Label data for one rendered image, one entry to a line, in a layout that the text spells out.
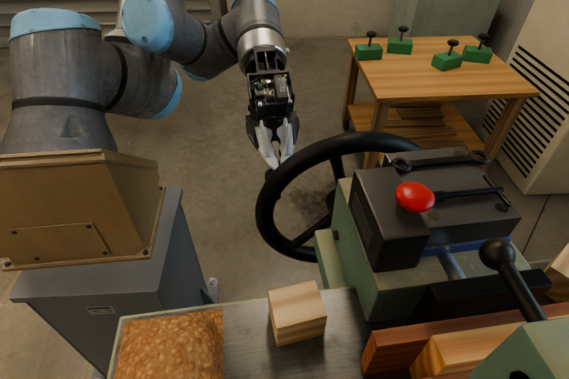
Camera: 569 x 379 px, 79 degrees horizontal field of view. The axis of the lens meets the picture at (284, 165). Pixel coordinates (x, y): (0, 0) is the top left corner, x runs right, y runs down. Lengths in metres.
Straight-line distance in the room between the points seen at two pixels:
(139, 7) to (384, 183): 0.49
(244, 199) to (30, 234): 1.01
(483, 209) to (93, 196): 0.62
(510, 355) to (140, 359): 0.25
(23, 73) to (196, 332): 0.57
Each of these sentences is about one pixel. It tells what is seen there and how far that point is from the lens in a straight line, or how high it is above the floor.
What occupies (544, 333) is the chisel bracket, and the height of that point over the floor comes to 1.07.
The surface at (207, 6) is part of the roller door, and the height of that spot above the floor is 0.30.
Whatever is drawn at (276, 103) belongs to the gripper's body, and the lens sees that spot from 0.55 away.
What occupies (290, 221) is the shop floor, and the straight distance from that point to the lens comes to 1.57.
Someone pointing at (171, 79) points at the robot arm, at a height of 0.82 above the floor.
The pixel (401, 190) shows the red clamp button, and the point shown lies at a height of 1.02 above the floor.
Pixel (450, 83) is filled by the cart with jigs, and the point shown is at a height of 0.53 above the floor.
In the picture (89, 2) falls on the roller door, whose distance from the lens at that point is 3.41.
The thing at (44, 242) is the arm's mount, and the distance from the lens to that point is 0.87.
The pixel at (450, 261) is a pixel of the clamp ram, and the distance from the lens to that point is 0.34.
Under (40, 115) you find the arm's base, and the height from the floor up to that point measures 0.89.
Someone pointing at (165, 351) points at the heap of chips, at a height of 0.94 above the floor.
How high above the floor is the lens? 1.22
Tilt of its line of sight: 42 degrees down
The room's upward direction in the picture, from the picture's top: straight up
